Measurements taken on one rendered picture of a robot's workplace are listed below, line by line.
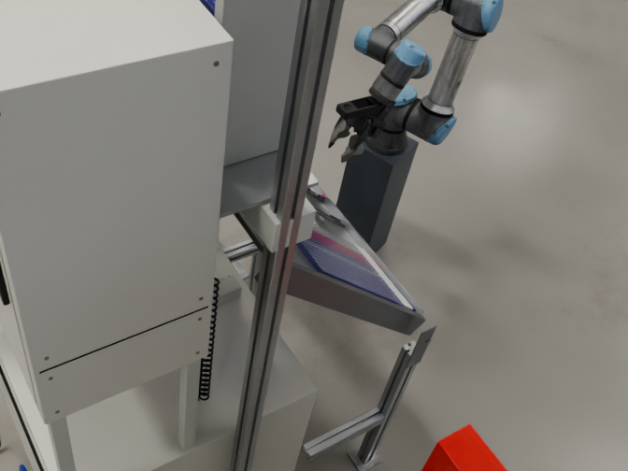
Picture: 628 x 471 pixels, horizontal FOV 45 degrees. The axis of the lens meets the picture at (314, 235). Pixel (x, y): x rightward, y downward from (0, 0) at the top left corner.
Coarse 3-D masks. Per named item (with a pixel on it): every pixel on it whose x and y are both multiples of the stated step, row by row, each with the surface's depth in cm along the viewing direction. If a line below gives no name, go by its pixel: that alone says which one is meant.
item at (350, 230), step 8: (320, 192) 222; (328, 200) 219; (328, 208) 219; (336, 208) 217; (336, 216) 217; (344, 216) 216; (344, 224) 215; (352, 232) 213; (360, 240) 211; (368, 248) 209; (376, 256) 207; (384, 264) 206; (392, 280) 203; (400, 288) 201; (408, 296) 199; (416, 304) 198; (416, 312) 197
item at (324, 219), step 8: (312, 200) 211; (320, 200) 218; (320, 208) 210; (320, 216) 202; (328, 216) 210; (320, 224) 196; (328, 224) 202; (336, 224) 211; (336, 232) 203; (344, 232) 210; (352, 240) 210
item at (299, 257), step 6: (240, 216) 144; (240, 222) 144; (246, 222) 144; (246, 228) 143; (252, 228) 144; (252, 234) 142; (252, 240) 142; (258, 240) 141; (258, 246) 141; (294, 252) 154; (300, 252) 157; (294, 258) 150; (300, 258) 154; (306, 258) 157; (306, 264) 153
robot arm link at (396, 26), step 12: (408, 0) 220; (420, 0) 220; (432, 0) 223; (444, 0) 226; (396, 12) 215; (408, 12) 216; (420, 12) 219; (432, 12) 230; (384, 24) 210; (396, 24) 211; (408, 24) 215; (360, 36) 208; (372, 36) 207; (384, 36) 206; (396, 36) 211; (360, 48) 209; (372, 48) 207; (384, 48) 205; (384, 60) 207
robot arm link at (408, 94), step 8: (408, 88) 255; (400, 96) 251; (408, 96) 251; (416, 96) 253; (400, 104) 251; (408, 104) 251; (416, 104) 251; (392, 112) 253; (400, 112) 252; (408, 112) 251; (384, 120) 257; (392, 120) 255; (400, 120) 253; (392, 128) 258; (400, 128) 259
